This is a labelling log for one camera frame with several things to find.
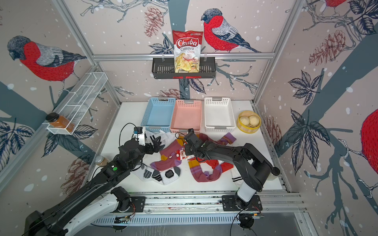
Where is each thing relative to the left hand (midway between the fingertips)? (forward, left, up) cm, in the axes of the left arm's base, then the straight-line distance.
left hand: (155, 134), depth 76 cm
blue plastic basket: (+31, +7, -21) cm, 38 cm away
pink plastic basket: (+30, -15, -20) cm, 39 cm away
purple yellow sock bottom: (-16, -24, -19) cm, 35 cm away
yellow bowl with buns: (+20, -59, -16) cm, 64 cm away
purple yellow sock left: (-7, -4, -20) cm, 22 cm away
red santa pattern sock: (-11, -39, -18) cm, 44 cm away
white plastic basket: (+30, -40, -21) cm, 54 cm away
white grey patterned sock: (-16, -3, -20) cm, 26 cm away
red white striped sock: (-3, -13, -18) cm, 22 cm away
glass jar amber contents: (-10, +30, -11) cm, 34 cm away
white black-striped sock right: (-16, -45, -21) cm, 52 cm away
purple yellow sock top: (+8, -43, -20) cm, 48 cm away
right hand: (+1, -17, -17) cm, 24 cm away
